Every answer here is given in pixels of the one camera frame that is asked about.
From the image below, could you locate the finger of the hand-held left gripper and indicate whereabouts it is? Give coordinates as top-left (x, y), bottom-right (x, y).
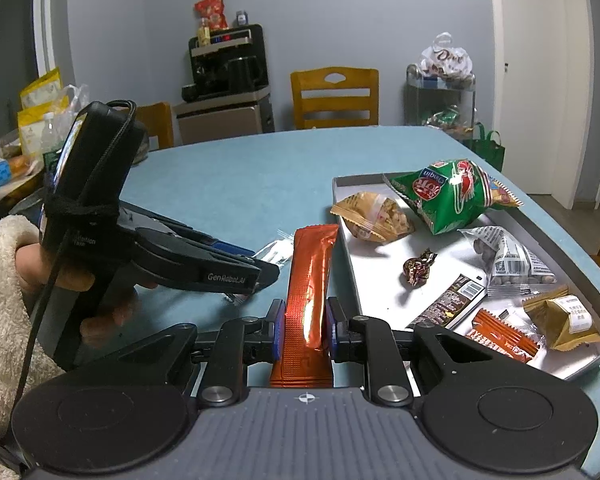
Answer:
top-left (250, 258), bottom-right (282, 295)
top-left (119, 201), bottom-right (258, 262)

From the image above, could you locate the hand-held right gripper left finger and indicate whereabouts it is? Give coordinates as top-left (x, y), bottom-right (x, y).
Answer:
top-left (80, 299), bottom-right (287, 406)

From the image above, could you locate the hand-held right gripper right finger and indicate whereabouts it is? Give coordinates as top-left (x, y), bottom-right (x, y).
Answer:
top-left (326, 296), bottom-right (531, 406)

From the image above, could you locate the clear plastic packet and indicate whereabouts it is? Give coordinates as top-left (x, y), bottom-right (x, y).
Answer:
top-left (225, 230), bottom-right (297, 306)

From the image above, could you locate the long orange snack bar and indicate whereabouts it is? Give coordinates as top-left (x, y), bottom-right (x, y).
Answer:
top-left (269, 224), bottom-right (340, 390)

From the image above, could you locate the grey shallow cardboard box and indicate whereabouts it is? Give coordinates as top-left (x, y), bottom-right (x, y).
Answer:
top-left (331, 172), bottom-right (600, 381)

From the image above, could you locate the brown chocolate candy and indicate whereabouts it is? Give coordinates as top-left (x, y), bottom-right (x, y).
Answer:
top-left (402, 248), bottom-right (439, 287)

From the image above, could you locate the dark brown snack packet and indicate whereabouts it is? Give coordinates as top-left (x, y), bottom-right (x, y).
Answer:
top-left (407, 274), bottom-right (487, 331)

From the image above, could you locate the small orange snack packet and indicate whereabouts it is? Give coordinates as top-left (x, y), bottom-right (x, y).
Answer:
top-left (464, 309), bottom-right (546, 365)

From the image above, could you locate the green snack bag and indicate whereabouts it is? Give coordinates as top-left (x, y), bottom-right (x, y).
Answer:
top-left (382, 159), bottom-right (525, 237)

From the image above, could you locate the clear nut packet with barcode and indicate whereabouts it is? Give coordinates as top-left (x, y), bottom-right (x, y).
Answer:
top-left (457, 226), bottom-right (557, 292)

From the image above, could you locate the gold snack packet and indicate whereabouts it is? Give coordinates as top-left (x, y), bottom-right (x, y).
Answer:
top-left (522, 285), bottom-right (600, 352)

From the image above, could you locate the person's left hand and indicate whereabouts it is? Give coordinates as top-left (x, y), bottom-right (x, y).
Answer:
top-left (15, 245), bottom-right (158, 350)

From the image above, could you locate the glass bowl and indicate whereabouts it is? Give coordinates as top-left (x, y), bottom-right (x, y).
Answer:
top-left (131, 135), bottom-right (151, 166)

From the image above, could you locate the clear plastic bottle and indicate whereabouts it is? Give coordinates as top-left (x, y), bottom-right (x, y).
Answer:
top-left (39, 112), bottom-right (61, 154)

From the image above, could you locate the yellow pouch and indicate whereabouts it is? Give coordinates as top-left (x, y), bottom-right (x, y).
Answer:
top-left (17, 106), bottom-right (48, 157)
top-left (19, 67), bottom-right (63, 110)

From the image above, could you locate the bread loaf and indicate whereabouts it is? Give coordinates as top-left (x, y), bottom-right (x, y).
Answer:
top-left (5, 154), bottom-right (32, 179)

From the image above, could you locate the black water dispenser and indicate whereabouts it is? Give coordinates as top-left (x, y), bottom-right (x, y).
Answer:
top-left (173, 23), bottom-right (276, 147)

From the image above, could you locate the red snack bag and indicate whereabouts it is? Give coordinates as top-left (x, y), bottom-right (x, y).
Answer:
top-left (194, 0), bottom-right (230, 31)

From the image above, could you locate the metal trolley shelf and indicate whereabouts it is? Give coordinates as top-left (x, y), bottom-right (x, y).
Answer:
top-left (405, 64), bottom-right (477, 142)

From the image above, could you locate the green tote bag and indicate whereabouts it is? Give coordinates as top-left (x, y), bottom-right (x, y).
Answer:
top-left (462, 122), bottom-right (507, 171)

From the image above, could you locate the white plastic bag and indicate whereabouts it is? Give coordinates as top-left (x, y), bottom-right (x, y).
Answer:
top-left (419, 32), bottom-right (474, 81)

